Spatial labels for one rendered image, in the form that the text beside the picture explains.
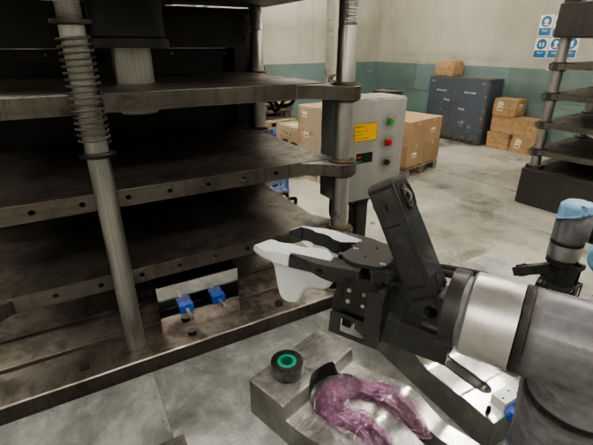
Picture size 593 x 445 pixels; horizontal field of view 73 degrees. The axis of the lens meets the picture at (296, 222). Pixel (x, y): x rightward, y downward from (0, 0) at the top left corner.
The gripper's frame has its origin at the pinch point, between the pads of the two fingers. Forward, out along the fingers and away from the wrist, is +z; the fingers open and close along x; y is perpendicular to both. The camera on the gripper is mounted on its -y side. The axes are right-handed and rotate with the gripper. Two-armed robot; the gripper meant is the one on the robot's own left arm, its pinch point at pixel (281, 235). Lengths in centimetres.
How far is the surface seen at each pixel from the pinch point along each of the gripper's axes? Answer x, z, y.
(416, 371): 61, -6, 53
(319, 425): 30, 7, 54
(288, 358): 37, 21, 47
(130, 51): 47, 91, -25
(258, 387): 29, 23, 51
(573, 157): 459, -41, 23
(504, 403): 54, -27, 47
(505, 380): 65, -26, 48
